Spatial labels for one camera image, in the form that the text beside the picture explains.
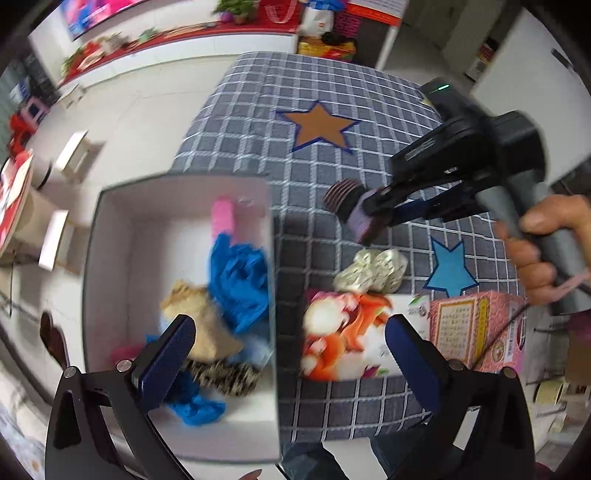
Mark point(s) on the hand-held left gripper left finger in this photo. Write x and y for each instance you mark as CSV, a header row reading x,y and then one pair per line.
x,y
166,355

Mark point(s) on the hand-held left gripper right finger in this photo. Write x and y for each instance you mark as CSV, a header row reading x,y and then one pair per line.
x,y
413,355

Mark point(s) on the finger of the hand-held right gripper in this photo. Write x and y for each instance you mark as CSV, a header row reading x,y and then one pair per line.
x,y
383,198
418,211

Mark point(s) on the pink and black scrubbing pad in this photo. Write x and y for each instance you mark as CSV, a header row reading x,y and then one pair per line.
x,y
367,221

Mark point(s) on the pink foam sponge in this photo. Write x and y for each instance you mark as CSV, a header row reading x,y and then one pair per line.
x,y
223,217
123,353

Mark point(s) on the beige cloth mitten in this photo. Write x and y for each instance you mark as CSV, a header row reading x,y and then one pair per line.
x,y
203,323

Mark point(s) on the leopard print scrunchie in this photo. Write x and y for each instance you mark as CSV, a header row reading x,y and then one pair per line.
x,y
226,376

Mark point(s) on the white storage box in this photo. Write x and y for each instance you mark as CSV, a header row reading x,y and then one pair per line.
x,y
138,258

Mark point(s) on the blue plastic shoe cover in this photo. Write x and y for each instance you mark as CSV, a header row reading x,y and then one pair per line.
x,y
240,281

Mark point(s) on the person's right hand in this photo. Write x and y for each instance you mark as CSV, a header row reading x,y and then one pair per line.
x,y
531,263

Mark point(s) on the purple brown striped item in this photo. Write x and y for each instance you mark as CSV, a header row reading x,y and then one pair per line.
x,y
341,196

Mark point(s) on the blue fluffy cloth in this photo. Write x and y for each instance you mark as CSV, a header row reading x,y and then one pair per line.
x,y
198,406

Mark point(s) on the floral tissue pack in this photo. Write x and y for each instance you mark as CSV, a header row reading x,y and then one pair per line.
x,y
351,341

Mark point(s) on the pink patterned carton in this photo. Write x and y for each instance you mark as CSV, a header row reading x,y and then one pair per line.
x,y
471,327

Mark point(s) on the light blue fluffy scrunchie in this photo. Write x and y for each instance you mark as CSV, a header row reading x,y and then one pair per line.
x,y
256,350

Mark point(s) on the white cabinet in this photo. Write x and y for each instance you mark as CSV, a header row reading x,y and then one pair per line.
x,y
521,50

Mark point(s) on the dark brown slipper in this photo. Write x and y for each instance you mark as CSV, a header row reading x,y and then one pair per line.
x,y
53,337

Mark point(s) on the beige tape roll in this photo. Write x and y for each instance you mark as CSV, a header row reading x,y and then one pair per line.
x,y
549,392

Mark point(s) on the person's blue jeans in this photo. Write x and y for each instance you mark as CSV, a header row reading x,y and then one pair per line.
x,y
318,461

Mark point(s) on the grey checked star bedsheet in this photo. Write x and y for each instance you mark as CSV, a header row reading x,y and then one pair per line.
x,y
258,115

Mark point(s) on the white wooden stool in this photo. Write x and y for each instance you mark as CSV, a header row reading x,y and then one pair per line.
x,y
74,154
55,240

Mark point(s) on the yellow and red carton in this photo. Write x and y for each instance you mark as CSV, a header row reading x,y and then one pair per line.
x,y
318,46

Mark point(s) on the red paper bag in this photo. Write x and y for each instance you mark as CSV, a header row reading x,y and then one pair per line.
x,y
279,11

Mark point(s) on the round red table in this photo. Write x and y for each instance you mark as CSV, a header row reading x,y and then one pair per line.
x,y
11,198

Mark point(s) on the green potted plant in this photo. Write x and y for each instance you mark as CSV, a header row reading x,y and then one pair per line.
x,y
235,9

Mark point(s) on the red topped white counter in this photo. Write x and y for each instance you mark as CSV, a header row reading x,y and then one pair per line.
x,y
184,37

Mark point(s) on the red plastic stool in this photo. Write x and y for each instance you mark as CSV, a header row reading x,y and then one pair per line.
x,y
18,131

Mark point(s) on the pink plastic stool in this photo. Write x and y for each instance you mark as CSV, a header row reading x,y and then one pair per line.
x,y
34,108

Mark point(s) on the red flower bouquet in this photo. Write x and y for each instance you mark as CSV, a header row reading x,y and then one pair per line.
x,y
81,55

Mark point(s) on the television screen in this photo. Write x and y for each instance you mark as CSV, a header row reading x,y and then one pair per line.
x,y
101,14

